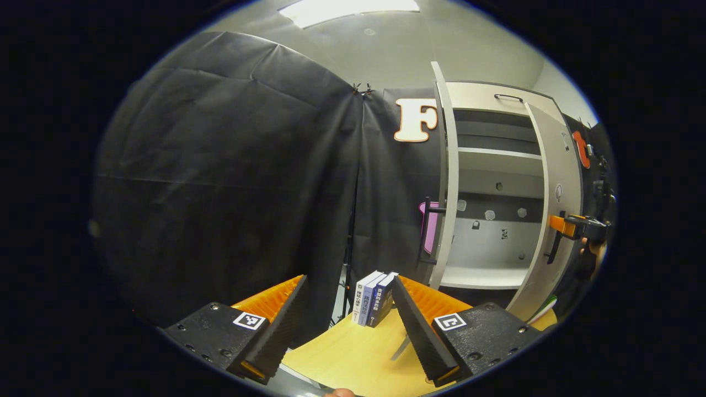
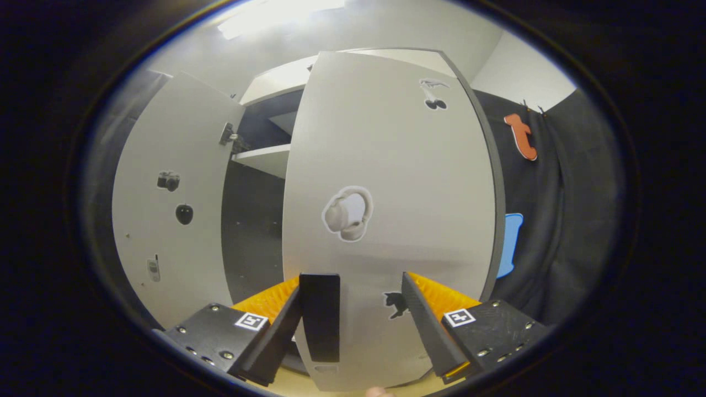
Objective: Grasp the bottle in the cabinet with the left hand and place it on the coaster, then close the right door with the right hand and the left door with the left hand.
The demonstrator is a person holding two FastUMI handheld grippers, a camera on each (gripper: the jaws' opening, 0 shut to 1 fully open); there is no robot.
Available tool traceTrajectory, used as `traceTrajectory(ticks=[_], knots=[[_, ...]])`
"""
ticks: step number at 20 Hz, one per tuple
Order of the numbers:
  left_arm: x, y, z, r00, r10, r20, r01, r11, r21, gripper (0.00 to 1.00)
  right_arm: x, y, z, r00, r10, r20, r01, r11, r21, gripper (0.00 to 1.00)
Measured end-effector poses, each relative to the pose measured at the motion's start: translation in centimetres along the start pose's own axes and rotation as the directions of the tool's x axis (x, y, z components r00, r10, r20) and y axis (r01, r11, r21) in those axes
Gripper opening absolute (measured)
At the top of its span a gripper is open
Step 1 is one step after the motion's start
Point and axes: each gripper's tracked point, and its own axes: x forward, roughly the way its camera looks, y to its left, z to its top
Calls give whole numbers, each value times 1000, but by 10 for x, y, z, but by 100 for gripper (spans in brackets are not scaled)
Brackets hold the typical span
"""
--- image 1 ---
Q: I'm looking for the black backdrop cloth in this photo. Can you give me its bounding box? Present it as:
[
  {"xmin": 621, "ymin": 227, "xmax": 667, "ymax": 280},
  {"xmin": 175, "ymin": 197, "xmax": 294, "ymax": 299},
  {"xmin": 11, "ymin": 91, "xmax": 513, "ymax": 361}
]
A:
[
  {"xmin": 563, "ymin": 113, "xmax": 617, "ymax": 309},
  {"xmin": 91, "ymin": 30, "xmax": 445, "ymax": 342}
]

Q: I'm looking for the toy watermelon slice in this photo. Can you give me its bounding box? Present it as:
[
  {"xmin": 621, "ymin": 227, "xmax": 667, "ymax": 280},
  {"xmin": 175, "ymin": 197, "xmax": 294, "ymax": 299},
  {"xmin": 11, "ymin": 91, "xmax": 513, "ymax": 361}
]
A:
[{"xmin": 526, "ymin": 295, "xmax": 559, "ymax": 326}]

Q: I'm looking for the white and grey cabinet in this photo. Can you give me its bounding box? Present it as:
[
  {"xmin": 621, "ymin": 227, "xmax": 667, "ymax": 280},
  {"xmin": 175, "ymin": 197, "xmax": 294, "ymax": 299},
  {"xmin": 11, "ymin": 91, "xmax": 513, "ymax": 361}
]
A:
[{"xmin": 441, "ymin": 80, "xmax": 569, "ymax": 309}]

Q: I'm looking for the dark blue book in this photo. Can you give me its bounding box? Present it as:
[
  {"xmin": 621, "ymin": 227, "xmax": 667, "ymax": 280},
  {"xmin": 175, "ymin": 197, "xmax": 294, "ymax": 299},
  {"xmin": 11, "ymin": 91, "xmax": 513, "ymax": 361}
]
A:
[{"xmin": 367, "ymin": 271, "xmax": 399, "ymax": 329}]

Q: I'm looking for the lavender book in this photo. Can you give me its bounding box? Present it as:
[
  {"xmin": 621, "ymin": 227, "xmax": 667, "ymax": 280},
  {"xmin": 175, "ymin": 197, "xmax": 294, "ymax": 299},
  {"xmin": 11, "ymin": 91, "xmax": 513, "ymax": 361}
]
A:
[{"xmin": 359, "ymin": 273, "xmax": 389, "ymax": 326}]

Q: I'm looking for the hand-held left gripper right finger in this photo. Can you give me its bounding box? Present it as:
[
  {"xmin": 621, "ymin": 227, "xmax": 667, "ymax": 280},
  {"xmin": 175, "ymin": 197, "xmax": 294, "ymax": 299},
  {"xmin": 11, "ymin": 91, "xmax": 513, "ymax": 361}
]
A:
[{"xmin": 392, "ymin": 274, "xmax": 545, "ymax": 388}]

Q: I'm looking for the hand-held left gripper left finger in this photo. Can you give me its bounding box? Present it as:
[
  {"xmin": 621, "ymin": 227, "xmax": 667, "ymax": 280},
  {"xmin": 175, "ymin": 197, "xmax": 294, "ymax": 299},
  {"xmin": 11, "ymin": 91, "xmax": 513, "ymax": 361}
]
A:
[{"xmin": 163, "ymin": 274, "xmax": 308, "ymax": 385}]

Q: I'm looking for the ceiling light panel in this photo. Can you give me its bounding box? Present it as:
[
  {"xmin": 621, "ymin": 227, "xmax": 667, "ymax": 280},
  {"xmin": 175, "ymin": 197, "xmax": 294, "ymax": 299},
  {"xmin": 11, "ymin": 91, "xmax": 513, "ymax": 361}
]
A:
[{"xmin": 279, "ymin": 0, "xmax": 421, "ymax": 29}]

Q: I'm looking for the white cabinet door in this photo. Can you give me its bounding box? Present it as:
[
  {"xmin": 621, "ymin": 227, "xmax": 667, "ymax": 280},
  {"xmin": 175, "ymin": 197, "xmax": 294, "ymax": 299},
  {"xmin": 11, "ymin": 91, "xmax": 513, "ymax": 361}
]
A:
[
  {"xmin": 506, "ymin": 102, "xmax": 584, "ymax": 323},
  {"xmin": 418, "ymin": 61, "xmax": 460, "ymax": 291}
]

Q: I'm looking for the white cabinet shelf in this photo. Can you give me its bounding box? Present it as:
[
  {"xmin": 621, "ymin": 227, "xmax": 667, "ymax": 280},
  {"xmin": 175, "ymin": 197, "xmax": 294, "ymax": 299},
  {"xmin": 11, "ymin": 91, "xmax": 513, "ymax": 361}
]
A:
[{"xmin": 458, "ymin": 147, "xmax": 544, "ymax": 162}]

